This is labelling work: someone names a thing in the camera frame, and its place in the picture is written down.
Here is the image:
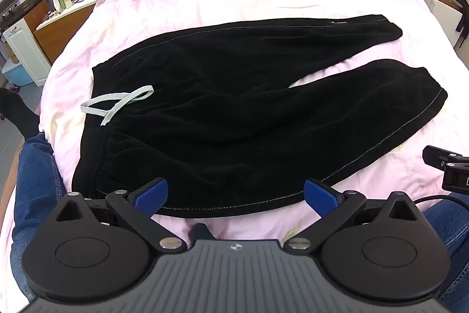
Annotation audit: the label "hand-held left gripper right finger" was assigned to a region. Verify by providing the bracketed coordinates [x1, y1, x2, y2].
[283, 179, 418, 252]

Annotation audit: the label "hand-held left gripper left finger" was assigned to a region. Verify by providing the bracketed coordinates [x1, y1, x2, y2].
[55, 178, 187, 251]

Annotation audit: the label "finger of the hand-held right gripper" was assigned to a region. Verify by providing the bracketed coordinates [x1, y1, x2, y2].
[422, 145, 464, 167]

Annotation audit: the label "black pants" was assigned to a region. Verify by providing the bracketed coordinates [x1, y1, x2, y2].
[71, 14, 448, 219]

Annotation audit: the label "person's right leg in jeans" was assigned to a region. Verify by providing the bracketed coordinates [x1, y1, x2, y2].
[421, 199, 469, 313]

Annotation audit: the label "person's leg in jeans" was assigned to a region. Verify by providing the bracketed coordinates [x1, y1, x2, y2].
[10, 133, 79, 295]
[421, 199, 469, 313]

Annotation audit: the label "person's left leg in jeans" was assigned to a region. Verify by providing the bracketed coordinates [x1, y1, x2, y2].
[10, 133, 79, 295]

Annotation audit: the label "wooden bedside table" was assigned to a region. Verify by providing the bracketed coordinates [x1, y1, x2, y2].
[409, 0, 465, 50]

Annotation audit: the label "person's foot in black sock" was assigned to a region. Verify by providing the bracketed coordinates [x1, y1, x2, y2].
[0, 87, 40, 138]

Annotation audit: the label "blue plastic bin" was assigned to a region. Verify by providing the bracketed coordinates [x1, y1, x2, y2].
[2, 60, 35, 87]

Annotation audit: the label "wooden nightstand with white top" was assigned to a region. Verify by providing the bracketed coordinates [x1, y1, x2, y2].
[33, 0, 98, 66]

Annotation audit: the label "white cabinet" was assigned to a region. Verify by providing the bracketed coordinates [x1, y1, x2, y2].
[3, 18, 50, 87]

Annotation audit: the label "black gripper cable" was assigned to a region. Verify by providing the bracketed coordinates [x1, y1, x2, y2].
[416, 191, 469, 207]

